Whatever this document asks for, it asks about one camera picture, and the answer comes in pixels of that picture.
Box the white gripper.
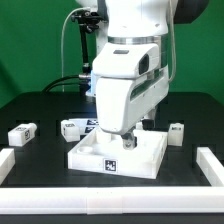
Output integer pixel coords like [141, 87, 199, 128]
[93, 43, 169, 149]

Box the white square tabletop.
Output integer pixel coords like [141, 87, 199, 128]
[68, 127, 167, 179]

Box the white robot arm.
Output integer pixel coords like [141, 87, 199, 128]
[76, 0, 209, 149]

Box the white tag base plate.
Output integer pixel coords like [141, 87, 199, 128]
[71, 118, 98, 135]

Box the white obstacle front rail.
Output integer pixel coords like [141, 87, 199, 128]
[0, 187, 224, 215]

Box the black cable bundle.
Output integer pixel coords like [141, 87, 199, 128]
[41, 75, 92, 93]

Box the white obstacle left rail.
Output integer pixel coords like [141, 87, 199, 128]
[0, 148, 15, 185]

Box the white cable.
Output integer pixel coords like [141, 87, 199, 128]
[60, 7, 91, 94]

